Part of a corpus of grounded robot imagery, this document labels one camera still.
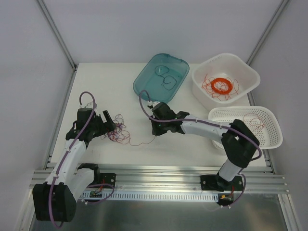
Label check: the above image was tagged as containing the red purple wire ball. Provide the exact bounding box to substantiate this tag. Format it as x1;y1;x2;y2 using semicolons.
100;114;131;145

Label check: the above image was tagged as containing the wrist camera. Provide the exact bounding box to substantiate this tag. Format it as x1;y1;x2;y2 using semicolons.
147;101;160;109
79;101;97;111

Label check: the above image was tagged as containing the orange wire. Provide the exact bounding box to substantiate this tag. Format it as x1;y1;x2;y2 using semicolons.
211;77;234;95
201;74;241;102

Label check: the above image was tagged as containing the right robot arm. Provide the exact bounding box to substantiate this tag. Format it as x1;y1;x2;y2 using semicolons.
149;102;260;192

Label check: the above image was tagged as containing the aluminium frame post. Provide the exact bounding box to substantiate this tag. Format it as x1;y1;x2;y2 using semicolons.
36;0;77;70
246;0;291;66

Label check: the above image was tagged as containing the left aluminium frame post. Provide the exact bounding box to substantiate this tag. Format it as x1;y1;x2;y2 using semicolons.
36;0;77;70

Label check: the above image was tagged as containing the teal transparent plastic tray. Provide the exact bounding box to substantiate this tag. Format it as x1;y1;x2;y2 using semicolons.
133;53;190;103

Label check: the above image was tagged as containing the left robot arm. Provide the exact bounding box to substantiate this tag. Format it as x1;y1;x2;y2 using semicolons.
32;107;116;222

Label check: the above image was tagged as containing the white perforated shallow basket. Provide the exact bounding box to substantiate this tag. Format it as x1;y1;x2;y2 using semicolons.
208;106;283;150

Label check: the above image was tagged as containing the orange coiled wire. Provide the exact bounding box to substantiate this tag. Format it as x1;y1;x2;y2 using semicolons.
211;77;234;95

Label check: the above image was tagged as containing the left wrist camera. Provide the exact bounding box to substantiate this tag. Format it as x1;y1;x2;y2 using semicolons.
79;101;97;111

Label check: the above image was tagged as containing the right aluminium frame post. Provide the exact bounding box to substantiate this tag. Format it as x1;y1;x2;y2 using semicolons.
246;0;291;66

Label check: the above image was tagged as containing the white deep plastic basket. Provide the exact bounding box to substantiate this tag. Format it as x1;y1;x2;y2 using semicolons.
192;53;260;109

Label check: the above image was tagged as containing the dark red wire in basket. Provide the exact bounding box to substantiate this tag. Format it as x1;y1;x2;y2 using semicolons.
243;112;266;136

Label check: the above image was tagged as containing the white slotted cable duct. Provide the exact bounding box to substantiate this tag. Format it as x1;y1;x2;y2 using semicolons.
79;191;219;203

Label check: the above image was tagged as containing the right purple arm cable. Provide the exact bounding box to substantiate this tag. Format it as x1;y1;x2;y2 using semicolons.
139;90;262;169

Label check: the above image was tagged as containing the aluminium mounting rail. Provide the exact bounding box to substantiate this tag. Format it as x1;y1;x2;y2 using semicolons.
30;165;289;194

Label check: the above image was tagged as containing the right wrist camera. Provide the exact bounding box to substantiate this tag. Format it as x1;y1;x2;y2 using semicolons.
147;101;160;109

